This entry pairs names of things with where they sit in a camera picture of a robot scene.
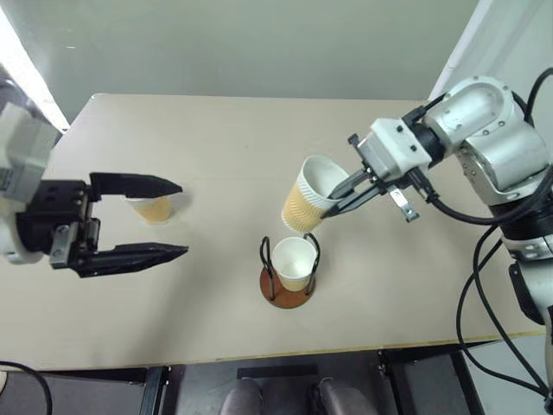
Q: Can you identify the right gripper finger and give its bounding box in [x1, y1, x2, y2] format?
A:
[321, 180, 386, 220]
[327, 168, 374, 201]

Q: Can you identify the dark rounded shape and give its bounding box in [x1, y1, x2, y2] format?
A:
[316, 376, 369, 415]
[219, 377, 265, 415]

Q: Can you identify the black flat crossbar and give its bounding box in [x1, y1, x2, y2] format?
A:
[236, 365, 320, 382]

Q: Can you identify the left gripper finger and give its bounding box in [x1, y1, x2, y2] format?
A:
[88, 172, 184, 202]
[73, 242, 190, 279]

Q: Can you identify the black table frame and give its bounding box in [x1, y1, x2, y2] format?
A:
[0, 365, 170, 415]
[378, 343, 474, 415]

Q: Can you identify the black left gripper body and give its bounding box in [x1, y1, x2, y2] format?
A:
[16, 179, 103, 271]

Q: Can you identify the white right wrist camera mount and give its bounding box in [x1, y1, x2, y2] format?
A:
[357, 117, 434, 183]

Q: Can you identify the black wire cup holder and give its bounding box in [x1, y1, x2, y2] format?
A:
[258, 232, 322, 310]

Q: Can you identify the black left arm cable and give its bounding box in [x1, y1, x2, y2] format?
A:
[0, 360, 54, 415]

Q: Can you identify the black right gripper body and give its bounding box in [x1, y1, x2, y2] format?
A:
[347, 133, 435, 224]

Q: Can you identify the ribbed tan paper cup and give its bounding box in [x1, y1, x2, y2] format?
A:
[281, 155, 352, 237]
[270, 236, 319, 293]
[124, 195, 173, 226]

